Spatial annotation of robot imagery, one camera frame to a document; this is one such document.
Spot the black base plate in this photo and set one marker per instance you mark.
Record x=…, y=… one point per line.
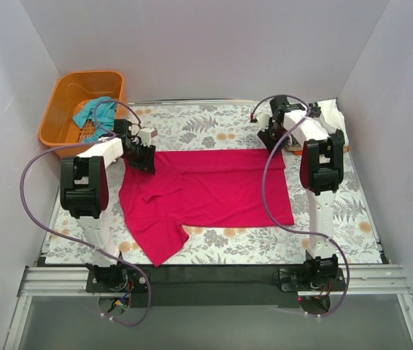
x=214, y=285

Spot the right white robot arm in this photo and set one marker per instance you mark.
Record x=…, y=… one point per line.
x=321, y=173

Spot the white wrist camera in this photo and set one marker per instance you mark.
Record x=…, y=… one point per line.
x=146, y=135
x=261, y=119

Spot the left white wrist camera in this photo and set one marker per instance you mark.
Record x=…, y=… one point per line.
x=146, y=135

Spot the beige folded t shirt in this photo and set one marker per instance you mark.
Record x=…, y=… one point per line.
x=294, y=147

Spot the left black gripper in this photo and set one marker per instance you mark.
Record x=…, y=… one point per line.
x=139, y=155

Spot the aluminium frame rail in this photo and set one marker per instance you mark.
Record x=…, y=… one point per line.
x=54, y=311

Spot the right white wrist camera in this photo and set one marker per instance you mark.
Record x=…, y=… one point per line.
x=261, y=119

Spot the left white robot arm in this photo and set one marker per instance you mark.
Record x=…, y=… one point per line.
x=85, y=194

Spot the white printed folded t shirt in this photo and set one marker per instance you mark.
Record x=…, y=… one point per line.
x=327, y=116

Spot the teal t shirt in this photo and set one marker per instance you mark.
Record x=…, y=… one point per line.
x=100, y=113

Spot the magenta t shirt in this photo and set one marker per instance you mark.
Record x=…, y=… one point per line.
x=226, y=188

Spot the orange plastic basket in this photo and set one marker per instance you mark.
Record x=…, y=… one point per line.
x=70, y=95

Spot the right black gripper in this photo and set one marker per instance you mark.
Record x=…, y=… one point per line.
x=270, y=135

